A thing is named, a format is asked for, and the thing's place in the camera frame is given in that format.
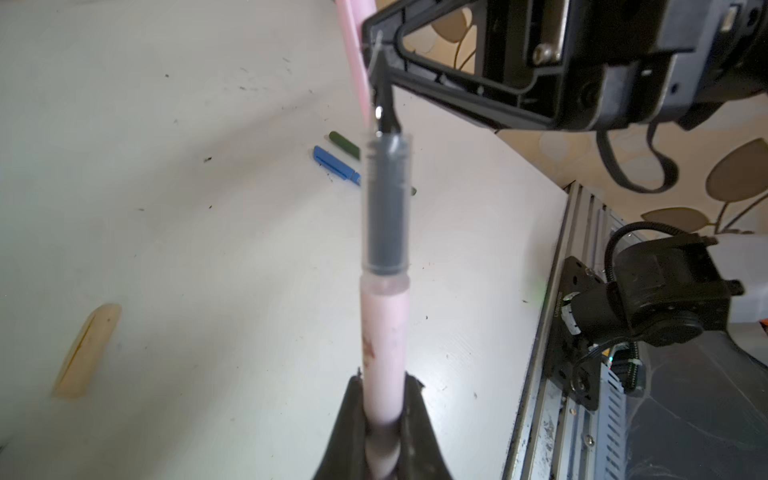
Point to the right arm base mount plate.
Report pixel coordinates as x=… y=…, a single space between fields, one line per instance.
x=582 y=319

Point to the blue pen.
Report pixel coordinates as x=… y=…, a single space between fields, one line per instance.
x=333 y=165

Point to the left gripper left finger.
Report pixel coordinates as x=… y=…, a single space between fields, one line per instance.
x=344 y=457

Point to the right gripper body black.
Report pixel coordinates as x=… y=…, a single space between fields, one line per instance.
x=642 y=62

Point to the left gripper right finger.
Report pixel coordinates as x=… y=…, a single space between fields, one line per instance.
x=420 y=457

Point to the pink pen cap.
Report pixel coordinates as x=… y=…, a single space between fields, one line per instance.
x=351 y=16

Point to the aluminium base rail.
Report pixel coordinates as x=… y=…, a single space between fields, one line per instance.
x=571 y=423

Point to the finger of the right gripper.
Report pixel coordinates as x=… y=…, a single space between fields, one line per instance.
x=468 y=66

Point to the pink clear pen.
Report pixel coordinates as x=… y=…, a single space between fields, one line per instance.
x=384 y=283

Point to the green pen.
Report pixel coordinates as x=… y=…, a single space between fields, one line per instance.
x=345 y=144

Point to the tan pen cap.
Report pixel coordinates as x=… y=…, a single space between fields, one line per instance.
x=86 y=352

